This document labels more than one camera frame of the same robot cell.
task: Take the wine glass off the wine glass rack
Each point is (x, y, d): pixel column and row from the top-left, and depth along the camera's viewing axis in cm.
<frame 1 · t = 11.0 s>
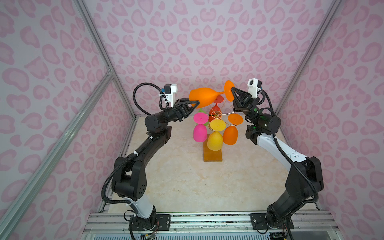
left hand: (200, 103, 58), fingers open
right hand: (232, 94, 53), fingers closed
orange front wine glass: (230, 133, 78), point 26 cm above the table
yellow wine glass: (215, 139, 77), point 26 cm above the table
pink wine glass: (200, 133, 80), point 25 cm above the table
green wine glass: (202, 111, 87), point 28 cm above the table

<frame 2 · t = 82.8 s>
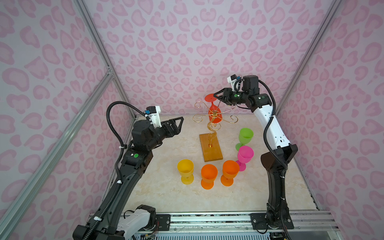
left hand: (177, 117, 66), fingers open
right hand: (217, 94, 77), fingers open
orange front wine glass: (230, 170, 80), point 13 cm above the table
yellow wine glass: (186, 168, 84), point 10 cm above the table
pink wine glass: (245, 154, 89), point 10 cm above the table
green wine glass: (245, 136, 89), point 16 cm above the table
orange back wine glass: (209, 173, 78), point 13 cm above the table

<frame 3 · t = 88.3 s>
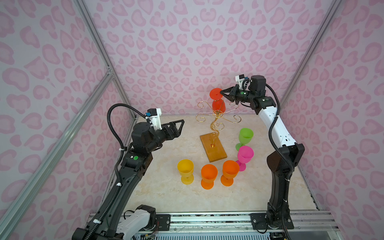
left hand: (178, 120, 66), fingers open
right hand: (222, 90, 77), fingers closed
the named things where they were.

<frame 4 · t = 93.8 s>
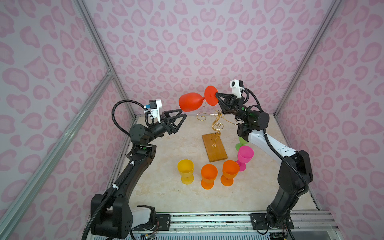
left hand: (184, 113, 61), fingers open
right hand: (218, 99, 55), fingers closed
the named things where they were.

